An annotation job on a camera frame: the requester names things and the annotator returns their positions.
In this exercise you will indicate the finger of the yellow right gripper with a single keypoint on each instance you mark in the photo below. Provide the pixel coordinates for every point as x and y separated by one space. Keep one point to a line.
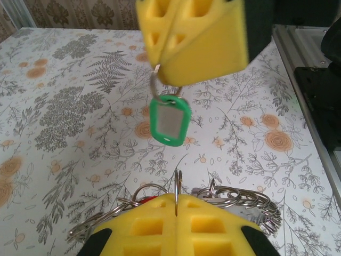
157 18
213 50

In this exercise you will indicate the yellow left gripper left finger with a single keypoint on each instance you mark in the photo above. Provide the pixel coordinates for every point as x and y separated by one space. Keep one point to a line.
144 232

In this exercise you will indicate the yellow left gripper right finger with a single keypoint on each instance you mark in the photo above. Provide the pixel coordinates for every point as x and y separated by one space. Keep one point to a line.
213 232

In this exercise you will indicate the red key tag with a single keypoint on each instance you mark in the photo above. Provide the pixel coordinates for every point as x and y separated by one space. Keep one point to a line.
147 200

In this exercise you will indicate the green key tag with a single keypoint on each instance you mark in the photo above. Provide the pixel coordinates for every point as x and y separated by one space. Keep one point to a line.
170 121

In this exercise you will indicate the floral patterned table cover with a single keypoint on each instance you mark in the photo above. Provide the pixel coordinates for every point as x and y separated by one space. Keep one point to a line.
80 160

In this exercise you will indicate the wide aluminium frame rail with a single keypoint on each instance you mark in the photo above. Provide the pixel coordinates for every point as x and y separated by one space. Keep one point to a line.
295 45

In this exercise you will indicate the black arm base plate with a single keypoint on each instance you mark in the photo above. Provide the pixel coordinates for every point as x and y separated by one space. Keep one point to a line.
314 101

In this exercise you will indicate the aluminium corner post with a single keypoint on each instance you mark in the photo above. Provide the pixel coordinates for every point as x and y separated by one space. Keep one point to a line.
20 13

